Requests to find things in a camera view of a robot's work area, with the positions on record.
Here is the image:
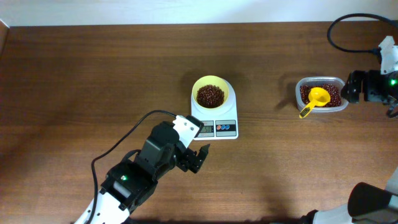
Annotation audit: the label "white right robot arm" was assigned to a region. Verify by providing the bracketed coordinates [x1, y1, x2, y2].
[298, 70, 397, 224]

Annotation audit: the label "white digital kitchen scale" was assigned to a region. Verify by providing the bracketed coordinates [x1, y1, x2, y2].
[191, 80, 239, 141]

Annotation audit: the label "clear plastic food container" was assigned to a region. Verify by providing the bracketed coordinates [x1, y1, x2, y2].
[295, 77, 349, 113]

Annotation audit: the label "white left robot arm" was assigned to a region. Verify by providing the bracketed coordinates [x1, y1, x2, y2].
[76, 116, 210, 224]

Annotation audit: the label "yellow plastic bowl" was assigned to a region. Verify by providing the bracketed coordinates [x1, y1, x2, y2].
[192, 75, 229, 110]

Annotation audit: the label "yellow plastic measuring scoop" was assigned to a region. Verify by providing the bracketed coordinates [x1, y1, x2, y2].
[299, 87, 331, 118]

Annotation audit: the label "red adzuki beans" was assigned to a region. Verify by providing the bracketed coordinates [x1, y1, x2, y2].
[196, 84, 341, 108]

